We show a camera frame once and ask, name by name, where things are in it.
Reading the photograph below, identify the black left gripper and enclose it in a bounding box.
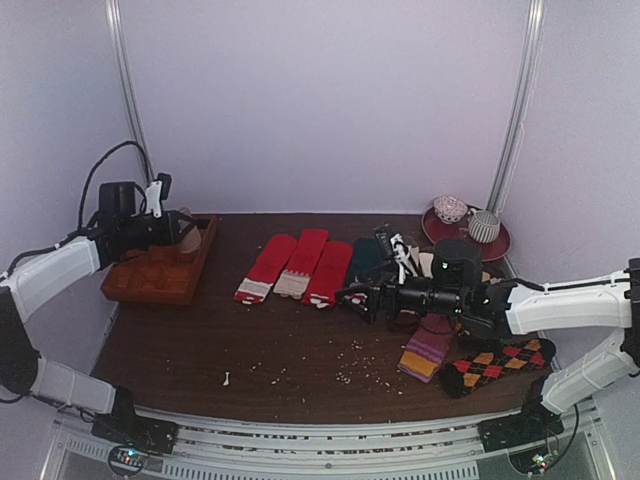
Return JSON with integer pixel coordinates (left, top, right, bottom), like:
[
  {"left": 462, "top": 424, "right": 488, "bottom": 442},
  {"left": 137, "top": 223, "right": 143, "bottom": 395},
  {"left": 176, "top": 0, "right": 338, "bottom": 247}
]
[{"left": 120, "top": 209, "right": 195, "bottom": 249}]

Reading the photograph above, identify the tan ribbed sock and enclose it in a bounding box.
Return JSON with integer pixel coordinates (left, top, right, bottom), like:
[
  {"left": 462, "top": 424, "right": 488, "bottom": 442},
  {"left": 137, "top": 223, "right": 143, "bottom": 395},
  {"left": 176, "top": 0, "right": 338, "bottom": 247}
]
[{"left": 178, "top": 226, "right": 202, "bottom": 255}]

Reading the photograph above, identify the wooden compartment tray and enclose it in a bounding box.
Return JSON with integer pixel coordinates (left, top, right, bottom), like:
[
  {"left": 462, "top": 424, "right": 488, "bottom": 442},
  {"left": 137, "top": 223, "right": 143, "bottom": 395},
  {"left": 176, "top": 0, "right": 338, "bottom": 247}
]
[{"left": 101, "top": 215, "right": 219, "bottom": 305}]

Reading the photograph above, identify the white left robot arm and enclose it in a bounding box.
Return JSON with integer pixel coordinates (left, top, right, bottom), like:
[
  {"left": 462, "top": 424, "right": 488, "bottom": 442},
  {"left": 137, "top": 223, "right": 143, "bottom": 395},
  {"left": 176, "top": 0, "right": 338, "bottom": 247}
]
[{"left": 1, "top": 173, "right": 196, "bottom": 444}]

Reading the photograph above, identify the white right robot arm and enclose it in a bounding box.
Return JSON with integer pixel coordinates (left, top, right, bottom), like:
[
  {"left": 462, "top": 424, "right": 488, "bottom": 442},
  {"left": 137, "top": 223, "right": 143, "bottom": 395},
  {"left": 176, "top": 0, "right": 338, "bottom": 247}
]
[{"left": 335, "top": 239, "right": 639, "bottom": 442}]

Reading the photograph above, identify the dark green monkey sock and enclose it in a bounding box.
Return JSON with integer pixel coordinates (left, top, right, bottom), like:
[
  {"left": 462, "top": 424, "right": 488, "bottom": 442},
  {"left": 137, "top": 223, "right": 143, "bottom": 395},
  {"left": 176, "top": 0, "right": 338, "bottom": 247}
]
[{"left": 340, "top": 237, "right": 383, "bottom": 291}]

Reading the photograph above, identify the red sock spotted cuff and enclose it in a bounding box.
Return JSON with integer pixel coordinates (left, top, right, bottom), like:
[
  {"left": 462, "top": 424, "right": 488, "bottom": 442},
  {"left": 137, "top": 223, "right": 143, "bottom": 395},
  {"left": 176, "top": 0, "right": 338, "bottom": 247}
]
[{"left": 302, "top": 241, "right": 353, "bottom": 309}]

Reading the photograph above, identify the beige brown striped sock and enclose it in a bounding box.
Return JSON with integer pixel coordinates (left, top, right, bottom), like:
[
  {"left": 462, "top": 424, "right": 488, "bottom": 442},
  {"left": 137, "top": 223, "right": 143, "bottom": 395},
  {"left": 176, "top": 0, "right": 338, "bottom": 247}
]
[{"left": 387, "top": 235, "right": 431, "bottom": 331}]

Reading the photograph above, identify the cream short sock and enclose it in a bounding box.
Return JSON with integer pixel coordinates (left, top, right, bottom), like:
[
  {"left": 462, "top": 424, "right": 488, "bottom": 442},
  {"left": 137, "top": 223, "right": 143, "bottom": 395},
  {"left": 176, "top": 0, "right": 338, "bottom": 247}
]
[{"left": 418, "top": 252, "right": 434, "bottom": 278}]

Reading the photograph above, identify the orange purple striped sock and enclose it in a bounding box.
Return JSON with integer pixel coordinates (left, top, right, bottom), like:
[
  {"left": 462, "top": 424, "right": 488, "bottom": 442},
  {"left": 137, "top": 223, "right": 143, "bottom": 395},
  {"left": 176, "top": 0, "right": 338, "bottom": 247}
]
[{"left": 397, "top": 315, "right": 457, "bottom": 383}]

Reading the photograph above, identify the red sock beige cuff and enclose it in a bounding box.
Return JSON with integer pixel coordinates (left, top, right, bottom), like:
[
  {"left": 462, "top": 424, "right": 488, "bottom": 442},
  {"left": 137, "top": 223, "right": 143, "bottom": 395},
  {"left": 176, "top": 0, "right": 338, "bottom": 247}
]
[{"left": 274, "top": 229, "right": 329, "bottom": 300}]

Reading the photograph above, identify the red round plate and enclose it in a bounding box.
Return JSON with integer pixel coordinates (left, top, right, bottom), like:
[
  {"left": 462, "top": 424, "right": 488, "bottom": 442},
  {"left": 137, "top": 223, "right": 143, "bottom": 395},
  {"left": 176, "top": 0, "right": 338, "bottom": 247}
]
[{"left": 421, "top": 207, "right": 511, "bottom": 262}]

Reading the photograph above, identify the red sock white cuff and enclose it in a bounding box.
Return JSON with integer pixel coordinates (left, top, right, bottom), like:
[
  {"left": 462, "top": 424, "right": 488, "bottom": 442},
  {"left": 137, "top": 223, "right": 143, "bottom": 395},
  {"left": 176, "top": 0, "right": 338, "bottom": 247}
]
[{"left": 234, "top": 234, "right": 298, "bottom": 305}]

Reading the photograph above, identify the red orange argyle sock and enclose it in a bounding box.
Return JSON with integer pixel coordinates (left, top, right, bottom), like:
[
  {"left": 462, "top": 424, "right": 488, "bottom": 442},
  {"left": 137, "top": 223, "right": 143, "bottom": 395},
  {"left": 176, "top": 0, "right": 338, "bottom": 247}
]
[{"left": 438, "top": 338, "right": 556, "bottom": 399}]

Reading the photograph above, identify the white patterned bowl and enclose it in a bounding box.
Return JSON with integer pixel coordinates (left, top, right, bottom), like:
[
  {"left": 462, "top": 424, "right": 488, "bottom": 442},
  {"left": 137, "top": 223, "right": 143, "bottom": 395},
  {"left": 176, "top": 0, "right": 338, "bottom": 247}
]
[{"left": 433, "top": 195, "right": 468, "bottom": 224}]

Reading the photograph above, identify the grey striped mug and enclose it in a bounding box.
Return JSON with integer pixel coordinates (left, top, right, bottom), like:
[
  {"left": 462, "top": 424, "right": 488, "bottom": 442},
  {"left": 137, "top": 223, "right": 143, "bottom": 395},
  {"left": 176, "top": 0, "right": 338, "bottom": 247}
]
[{"left": 468, "top": 209, "right": 501, "bottom": 244}]

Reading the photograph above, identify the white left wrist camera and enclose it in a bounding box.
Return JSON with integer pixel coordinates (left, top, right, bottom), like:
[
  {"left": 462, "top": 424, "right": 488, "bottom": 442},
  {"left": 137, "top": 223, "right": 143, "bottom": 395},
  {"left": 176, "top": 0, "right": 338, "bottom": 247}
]
[{"left": 145, "top": 173, "right": 172, "bottom": 218}]

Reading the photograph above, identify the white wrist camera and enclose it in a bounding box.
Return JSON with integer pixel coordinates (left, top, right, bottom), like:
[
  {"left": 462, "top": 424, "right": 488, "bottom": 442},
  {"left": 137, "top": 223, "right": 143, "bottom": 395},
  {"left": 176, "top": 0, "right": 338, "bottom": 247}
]
[
  {"left": 145, "top": 173, "right": 172, "bottom": 218},
  {"left": 374, "top": 224, "right": 424, "bottom": 285}
]

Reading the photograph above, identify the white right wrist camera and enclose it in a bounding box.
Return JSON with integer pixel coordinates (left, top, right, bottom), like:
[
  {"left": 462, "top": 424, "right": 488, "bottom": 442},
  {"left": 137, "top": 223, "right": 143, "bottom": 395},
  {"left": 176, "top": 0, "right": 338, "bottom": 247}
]
[{"left": 374, "top": 224, "right": 424, "bottom": 285}]

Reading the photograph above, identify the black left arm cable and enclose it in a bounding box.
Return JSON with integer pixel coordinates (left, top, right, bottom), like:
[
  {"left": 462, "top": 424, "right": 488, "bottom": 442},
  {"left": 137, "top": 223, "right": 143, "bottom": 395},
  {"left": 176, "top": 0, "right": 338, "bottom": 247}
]
[{"left": 49, "top": 140, "right": 153, "bottom": 251}]

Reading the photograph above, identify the left aluminium frame post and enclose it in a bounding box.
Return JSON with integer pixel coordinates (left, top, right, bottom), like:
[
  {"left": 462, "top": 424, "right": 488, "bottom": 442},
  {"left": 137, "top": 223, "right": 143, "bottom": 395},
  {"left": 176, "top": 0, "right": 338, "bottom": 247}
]
[{"left": 104, "top": 0, "right": 155, "bottom": 184}]

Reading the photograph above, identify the aluminium frame post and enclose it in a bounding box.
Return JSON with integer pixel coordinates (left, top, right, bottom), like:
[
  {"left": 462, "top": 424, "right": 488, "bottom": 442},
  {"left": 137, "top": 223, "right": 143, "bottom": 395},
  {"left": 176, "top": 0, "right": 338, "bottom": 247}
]
[
  {"left": 104, "top": 0, "right": 155, "bottom": 184},
  {"left": 487, "top": 0, "right": 547, "bottom": 215}
]

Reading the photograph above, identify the right aluminium frame post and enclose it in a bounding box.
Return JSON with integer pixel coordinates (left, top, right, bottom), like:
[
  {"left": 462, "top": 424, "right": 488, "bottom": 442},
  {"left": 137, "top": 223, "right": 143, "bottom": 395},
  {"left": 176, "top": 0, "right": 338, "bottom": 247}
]
[{"left": 487, "top": 0, "right": 547, "bottom": 215}]

